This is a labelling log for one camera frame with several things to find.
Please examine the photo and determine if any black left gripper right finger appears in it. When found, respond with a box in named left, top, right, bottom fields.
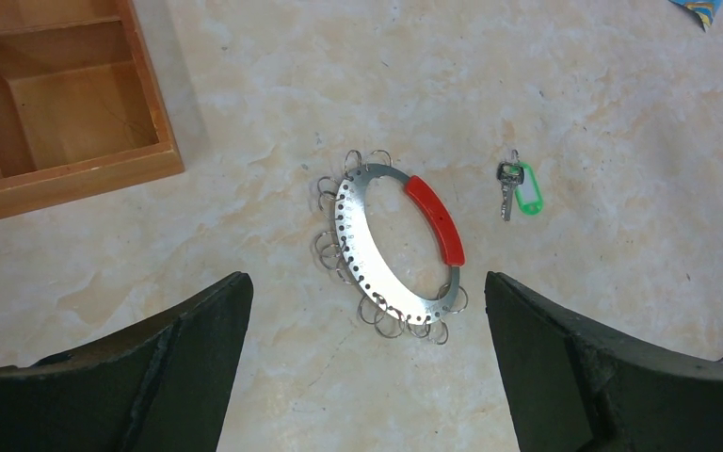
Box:
left=485, top=272, right=723, bottom=451

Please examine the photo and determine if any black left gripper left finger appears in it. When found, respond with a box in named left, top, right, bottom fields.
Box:
left=0, top=272, right=254, bottom=451

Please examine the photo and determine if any green key tag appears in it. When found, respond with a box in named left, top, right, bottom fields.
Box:
left=515, top=162, right=544, bottom=216

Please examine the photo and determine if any wooden compartment tray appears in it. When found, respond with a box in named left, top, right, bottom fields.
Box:
left=0, top=1, right=185, bottom=219

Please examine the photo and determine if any blue cartoon print cloth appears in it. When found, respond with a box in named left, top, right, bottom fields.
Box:
left=670, top=0, right=723, bottom=32

